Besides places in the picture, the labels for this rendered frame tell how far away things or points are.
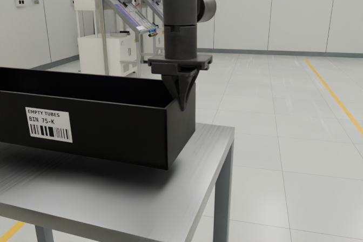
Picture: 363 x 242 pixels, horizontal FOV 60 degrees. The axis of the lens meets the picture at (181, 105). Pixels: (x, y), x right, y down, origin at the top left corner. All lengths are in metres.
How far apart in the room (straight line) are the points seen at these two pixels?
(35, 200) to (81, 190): 0.07
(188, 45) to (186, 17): 0.04
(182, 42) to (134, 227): 0.30
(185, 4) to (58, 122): 0.31
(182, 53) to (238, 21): 6.74
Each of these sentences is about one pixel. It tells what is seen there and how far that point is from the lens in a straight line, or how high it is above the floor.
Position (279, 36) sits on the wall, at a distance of 7.29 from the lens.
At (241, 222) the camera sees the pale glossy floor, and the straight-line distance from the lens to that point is 1.81.
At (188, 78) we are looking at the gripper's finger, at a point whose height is 0.99.
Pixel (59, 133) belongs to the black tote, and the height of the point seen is 0.88.
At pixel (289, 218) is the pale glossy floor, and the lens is 1.90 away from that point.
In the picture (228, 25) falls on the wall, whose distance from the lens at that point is 7.28.
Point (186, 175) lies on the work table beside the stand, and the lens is 0.61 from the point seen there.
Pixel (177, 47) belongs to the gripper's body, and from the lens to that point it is 0.53.
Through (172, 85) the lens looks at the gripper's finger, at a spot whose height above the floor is 0.98.
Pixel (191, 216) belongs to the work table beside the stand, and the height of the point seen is 0.80.
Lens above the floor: 1.11
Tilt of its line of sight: 18 degrees down
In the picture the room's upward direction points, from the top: straight up
